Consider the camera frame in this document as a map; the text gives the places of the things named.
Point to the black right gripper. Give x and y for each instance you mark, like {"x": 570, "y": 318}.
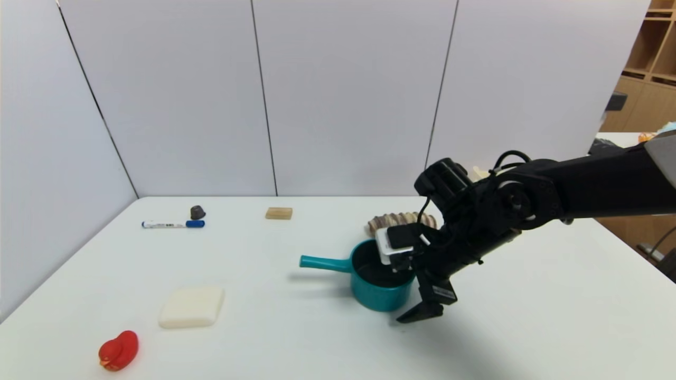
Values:
{"x": 439, "y": 293}

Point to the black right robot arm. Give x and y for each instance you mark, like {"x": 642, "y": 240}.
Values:
{"x": 581, "y": 184}

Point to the cream white plastic box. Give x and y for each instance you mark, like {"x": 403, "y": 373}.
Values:
{"x": 479, "y": 173}

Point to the striped brown seashell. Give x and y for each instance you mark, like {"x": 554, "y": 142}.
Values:
{"x": 393, "y": 220}

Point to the small wooden block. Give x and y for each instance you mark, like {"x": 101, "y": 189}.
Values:
{"x": 279, "y": 213}

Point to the white square soap pad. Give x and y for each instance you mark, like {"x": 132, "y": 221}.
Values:
{"x": 191, "y": 306}

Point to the small dark grey cap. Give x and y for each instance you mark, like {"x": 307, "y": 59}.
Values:
{"x": 197, "y": 212}

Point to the black chair base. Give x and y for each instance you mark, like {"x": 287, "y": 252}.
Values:
{"x": 670, "y": 266}

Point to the blue white marker pen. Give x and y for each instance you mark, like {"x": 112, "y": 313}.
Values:
{"x": 169, "y": 224}

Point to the white side table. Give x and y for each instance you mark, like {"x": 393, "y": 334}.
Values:
{"x": 628, "y": 139}

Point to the black partition clamp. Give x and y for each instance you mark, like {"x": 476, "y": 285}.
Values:
{"x": 615, "y": 101}

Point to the wooden shelf cabinet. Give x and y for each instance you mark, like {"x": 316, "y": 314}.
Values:
{"x": 641, "y": 105}

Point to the red rubber duck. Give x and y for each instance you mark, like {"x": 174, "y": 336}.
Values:
{"x": 119, "y": 352}

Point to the light blue cloth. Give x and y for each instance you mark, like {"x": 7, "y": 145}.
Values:
{"x": 669, "y": 126}

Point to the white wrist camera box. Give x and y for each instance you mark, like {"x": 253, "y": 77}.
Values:
{"x": 393, "y": 244}

